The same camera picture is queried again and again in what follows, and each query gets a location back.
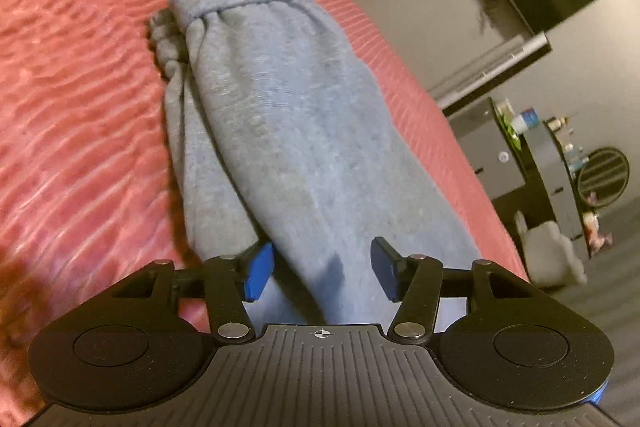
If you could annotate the grey sweatpants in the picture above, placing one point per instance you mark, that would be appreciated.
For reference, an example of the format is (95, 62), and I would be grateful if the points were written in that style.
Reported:
(279, 133)

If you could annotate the round black slatted mirror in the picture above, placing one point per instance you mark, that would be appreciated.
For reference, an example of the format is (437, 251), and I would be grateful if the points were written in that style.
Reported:
(603, 178)

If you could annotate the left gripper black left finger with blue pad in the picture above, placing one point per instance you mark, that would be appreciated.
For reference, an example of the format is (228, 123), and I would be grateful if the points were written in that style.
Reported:
(148, 337)

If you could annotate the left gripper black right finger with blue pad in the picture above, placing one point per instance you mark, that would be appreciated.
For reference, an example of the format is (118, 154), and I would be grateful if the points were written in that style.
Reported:
(498, 338)

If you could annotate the pink figurine on desk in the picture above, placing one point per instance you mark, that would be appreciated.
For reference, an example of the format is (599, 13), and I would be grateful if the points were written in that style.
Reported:
(590, 219)

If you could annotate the white blue cup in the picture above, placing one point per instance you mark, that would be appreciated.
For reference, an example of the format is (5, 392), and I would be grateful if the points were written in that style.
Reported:
(528, 119)

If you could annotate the grey fluffy vanity chair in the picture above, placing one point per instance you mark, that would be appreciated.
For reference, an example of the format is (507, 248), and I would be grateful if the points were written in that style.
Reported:
(549, 256)

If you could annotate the black grey vanity desk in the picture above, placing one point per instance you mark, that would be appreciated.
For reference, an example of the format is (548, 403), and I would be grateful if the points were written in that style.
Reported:
(530, 177)

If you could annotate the pink ribbed bedspread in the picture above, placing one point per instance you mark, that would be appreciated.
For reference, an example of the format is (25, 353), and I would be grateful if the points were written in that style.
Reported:
(87, 193)

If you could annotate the white vertical pole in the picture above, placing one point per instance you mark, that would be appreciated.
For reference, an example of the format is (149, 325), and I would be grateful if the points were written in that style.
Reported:
(499, 64)

